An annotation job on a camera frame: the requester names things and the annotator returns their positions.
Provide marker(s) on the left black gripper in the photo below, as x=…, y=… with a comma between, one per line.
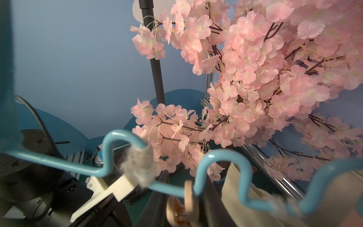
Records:
x=71, y=196

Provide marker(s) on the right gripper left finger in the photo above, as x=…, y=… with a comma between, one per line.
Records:
x=154, y=213

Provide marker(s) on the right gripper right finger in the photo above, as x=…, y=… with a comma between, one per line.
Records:
x=213, y=211

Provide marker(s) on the beige glove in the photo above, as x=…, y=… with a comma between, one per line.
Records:
x=341, y=197
x=254, y=207

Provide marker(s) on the light blue wavy clip hanger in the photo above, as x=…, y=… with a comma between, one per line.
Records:
x=139, y=164

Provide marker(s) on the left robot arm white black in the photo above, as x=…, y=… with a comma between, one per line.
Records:
x=45, y=196

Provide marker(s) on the pink clothes clip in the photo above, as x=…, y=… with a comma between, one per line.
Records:
x=183, y=215

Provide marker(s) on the silver tin can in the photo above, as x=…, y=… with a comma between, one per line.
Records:
x=97, y=157

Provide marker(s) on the black garment rack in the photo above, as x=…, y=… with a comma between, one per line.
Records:
x=154, y=48

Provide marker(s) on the pink cherry blossom tree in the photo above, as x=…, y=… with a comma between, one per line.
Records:
x=276, y=61

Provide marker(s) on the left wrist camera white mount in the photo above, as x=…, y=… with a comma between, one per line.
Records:
x=119, y=189

